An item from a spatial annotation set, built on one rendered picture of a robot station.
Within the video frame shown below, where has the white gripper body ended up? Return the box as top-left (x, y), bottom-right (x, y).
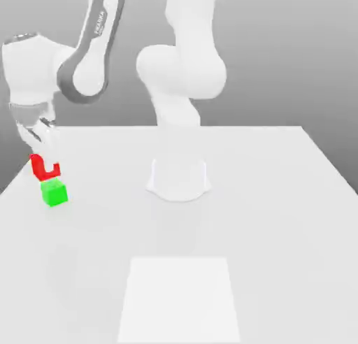
top-left (16, 122), bottom-right (61, 165)

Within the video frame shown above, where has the small red cube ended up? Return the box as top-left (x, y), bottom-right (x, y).
top-left (29, 153), bottom-right (62, 182)

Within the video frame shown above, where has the small green cube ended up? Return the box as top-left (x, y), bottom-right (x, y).
top-left (40, 178), bottom-right (69, 208)

